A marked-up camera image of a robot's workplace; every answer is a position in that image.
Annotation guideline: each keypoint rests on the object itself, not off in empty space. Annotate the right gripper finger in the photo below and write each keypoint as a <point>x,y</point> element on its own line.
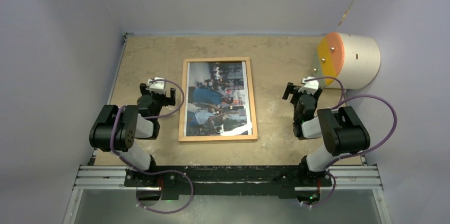
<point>290,89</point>
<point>317,95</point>

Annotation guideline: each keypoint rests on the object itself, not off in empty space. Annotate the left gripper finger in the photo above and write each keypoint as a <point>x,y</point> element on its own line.
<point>144,89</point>
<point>172,97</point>

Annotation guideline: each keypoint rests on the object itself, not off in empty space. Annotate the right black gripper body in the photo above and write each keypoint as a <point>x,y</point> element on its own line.
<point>294,100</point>

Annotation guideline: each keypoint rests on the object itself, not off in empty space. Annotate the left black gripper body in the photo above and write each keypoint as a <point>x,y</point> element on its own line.
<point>159,100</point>

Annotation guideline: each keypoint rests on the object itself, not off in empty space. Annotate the light wooden picture frame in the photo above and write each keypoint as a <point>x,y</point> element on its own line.
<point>181,110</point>

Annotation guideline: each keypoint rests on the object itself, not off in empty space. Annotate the printed photo with white border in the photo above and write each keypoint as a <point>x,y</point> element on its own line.
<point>218,99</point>

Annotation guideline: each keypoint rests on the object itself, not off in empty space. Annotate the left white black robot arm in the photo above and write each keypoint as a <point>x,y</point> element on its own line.
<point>116,128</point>

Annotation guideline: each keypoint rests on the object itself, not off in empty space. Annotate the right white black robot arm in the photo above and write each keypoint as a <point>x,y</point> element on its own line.
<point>341,130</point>

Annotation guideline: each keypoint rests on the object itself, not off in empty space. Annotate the white cylinder with coloured face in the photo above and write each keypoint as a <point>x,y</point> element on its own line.
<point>352,59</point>

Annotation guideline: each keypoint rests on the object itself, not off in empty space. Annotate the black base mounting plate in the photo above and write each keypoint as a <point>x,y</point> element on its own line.
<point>281,181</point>

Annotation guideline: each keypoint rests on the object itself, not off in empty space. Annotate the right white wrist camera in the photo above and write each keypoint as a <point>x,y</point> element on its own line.
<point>310,85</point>

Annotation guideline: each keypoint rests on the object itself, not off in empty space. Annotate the aluminium rail frame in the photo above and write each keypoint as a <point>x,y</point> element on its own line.
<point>100,196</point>

